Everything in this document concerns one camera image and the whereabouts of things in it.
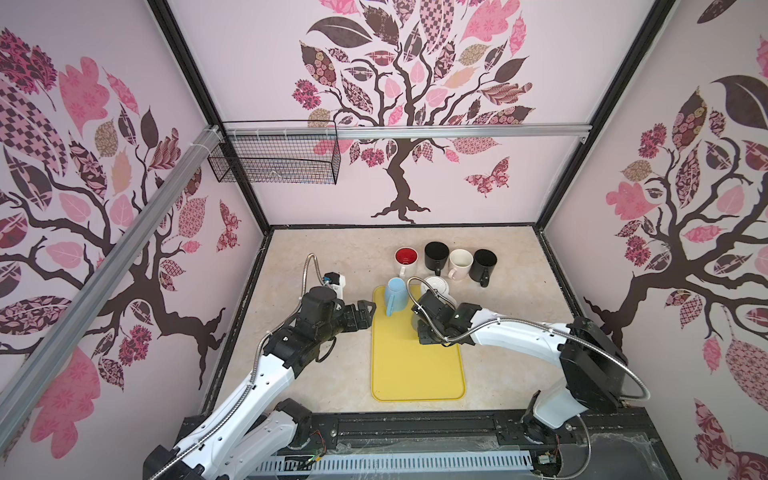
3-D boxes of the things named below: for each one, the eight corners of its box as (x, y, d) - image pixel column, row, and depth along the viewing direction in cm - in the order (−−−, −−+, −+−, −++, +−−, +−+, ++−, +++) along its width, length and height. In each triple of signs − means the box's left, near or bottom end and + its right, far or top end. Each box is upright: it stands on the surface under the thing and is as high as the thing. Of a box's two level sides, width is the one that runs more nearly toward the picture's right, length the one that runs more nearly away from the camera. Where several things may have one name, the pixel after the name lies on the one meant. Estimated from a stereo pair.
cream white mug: (401, 281, 105) (401, 268, 99) (391, 263, 110) (391, 250, 104) (421, 273, 107) (423, 260, 101) (410, 256, 112) (411, 243, 106)
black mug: (463, 281, 105) (468, 266, 98) (473, 260, 111) (478, 245, 104) (485, 290, 103) (491, 276, 96) (493, 269, 109) (500, 253, 102)
